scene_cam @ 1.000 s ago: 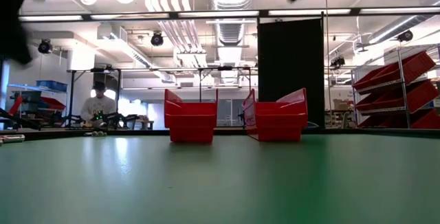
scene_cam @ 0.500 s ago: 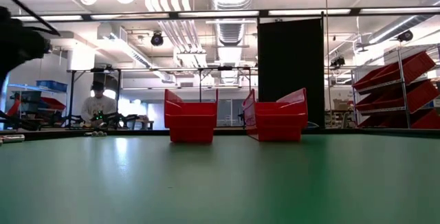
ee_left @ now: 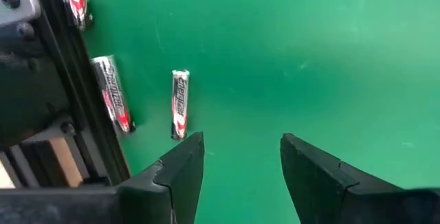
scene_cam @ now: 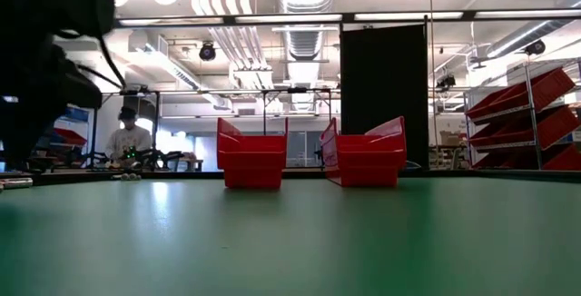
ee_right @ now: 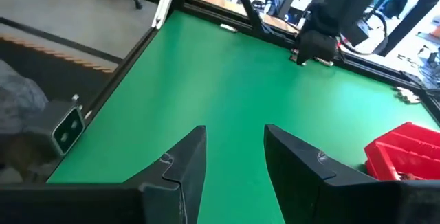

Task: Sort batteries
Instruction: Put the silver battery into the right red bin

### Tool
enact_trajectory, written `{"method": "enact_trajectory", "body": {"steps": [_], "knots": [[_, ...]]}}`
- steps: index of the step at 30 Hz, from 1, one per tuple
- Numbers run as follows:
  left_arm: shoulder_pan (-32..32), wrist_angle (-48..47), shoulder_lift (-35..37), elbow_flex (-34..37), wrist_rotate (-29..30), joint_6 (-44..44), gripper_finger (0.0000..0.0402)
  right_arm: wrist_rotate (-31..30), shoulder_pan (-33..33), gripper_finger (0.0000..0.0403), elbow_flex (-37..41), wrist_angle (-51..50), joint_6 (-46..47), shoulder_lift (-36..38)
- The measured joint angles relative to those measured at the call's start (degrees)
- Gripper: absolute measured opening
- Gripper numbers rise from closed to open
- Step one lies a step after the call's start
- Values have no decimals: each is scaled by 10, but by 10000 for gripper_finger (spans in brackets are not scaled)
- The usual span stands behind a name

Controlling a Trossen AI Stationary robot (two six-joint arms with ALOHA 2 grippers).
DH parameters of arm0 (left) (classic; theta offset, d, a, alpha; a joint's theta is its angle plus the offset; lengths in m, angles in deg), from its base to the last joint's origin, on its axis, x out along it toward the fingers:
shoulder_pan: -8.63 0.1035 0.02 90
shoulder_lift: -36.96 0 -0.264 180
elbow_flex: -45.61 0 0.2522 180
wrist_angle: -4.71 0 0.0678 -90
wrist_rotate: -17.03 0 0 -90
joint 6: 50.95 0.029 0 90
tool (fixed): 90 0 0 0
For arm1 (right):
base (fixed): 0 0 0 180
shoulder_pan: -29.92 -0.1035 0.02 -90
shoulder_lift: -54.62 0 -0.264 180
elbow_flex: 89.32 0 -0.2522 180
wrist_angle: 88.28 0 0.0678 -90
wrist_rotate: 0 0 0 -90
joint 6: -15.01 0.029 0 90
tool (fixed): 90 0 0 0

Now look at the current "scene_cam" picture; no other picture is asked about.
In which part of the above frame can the red plastic bin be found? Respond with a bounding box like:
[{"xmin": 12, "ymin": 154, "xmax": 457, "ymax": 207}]
[
  {"xmin": 216, "ymin": 116, "xmax": 290, "ymax": 192},
  {"xmin": 320, "ymin": 115, "xmax": 409, "ymax": 188}
]

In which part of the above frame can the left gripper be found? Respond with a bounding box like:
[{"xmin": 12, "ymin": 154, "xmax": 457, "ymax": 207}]
[{"xmin": 0, "ymin": 44, "xmax": 69, "ymax": 170}]

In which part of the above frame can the black left camera cable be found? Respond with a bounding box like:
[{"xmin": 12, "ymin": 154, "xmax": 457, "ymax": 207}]
[{"xmin": 97, "ymin": 35, "xmax": 127, "ymax": 89}]

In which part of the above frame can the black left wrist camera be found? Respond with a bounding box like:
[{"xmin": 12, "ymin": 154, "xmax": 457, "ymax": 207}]
[{"xmin": 54, "ymin": 57, "xmax": 103, "ymax": 110}]

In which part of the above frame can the tall black cabinet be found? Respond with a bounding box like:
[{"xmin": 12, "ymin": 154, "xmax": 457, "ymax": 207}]
[{"xmin": 340, "ymin": 24, "xmax": 429, "ymax": 170}]

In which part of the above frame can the ceiling light strip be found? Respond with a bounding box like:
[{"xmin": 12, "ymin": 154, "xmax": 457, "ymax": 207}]
[
  {"xmin": 234, "ymin": 13, "xmax": 343, "ymax": 25},
  {"xmin": 475, "ymin": 9, "xmax": 581, "ymax": 19},
  {"xmin": 353, "ymin": 12, "xmax": 464, "ymax": 21}
]

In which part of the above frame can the wire shelf rack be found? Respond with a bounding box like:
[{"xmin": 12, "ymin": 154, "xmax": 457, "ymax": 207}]
[{"xmin": 462, "ymin": 62, "xmax": 581, "ymax": 173}]

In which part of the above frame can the cardboard box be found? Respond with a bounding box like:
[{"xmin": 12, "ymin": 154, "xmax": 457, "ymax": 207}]
[{"xmin": 438, "ymin": 130, "xmax": 463, "ymax": 147}]

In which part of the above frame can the red and black cart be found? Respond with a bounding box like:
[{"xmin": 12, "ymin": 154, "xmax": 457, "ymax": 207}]
[{"xmin": 49, "ymin": 126, "xmax": 88, "ymax": 165}]

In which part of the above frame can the black frame workstation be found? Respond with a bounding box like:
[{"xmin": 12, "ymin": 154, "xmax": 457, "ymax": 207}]
[
  {"xmin": 261, "ymin": 87, "xmax": 335, "ymax": 170},
  {"xmin": 102, "ymin": 87, "xmax": 173, "ymax": 170}
]

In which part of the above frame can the blue storage bin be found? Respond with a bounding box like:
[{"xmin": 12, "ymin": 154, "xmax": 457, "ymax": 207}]
[{"xmin": 63, "ymin": 106, "xmax": 91, "ymax": 123}]

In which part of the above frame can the white rectangular ceiling duct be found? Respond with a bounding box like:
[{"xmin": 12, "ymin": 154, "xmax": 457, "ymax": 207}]
[{"xmin": 129, "ymin": 32, "xmax": 232, "ymax": 109}]

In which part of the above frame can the red shelf bin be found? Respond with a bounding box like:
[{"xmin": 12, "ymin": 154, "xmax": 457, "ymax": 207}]
[
  {"xmin": 468, "ymin": 104, "xmax": 581, "ymax": 150},
  {"xmin": 466, "ymin": 66, "xmax": 576, "ymax": 123},
  {"xmin": 471, "ymin": 143, "xmax": 581, "ymax": 173}
]

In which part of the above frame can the black ceiling camera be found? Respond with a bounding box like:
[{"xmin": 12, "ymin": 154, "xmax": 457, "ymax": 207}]
[
  {"xmin": 524, "ymin": 39, "xmax": 547, "ymax": 56},
  {"xmin": 198, "ymin": 41, "xmax": 218, "ymax": 63},
  {"xmin": 437, "ymin": 73, "xmax": 458, "ymax": 91}
]

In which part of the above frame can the silver round ventilation duct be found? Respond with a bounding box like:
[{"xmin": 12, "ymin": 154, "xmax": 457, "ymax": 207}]
[
  {"xmin": 276, "ymin": 0, "xmax": 338, "ymax": 61},
  {"xmin": 485, "ymin": 18, "xmax": 568, "ymax": 59}
]

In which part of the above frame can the black aluminium table frame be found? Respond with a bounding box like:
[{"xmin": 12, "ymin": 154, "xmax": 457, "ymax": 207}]
[{"xmin": 0, "ymin": 167, "xmax": 581, "ymax": 186}]

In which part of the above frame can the green table mat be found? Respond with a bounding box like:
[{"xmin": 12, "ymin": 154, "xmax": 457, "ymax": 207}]
[{"xmin": 0, "ymin": 175, "xmax": 581, "ymax": 296}]

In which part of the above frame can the person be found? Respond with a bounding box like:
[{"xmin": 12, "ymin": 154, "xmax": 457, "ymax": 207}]
[{"xmin": 104, "ymin": 106, "xmax": 153, "ymax": 168}]

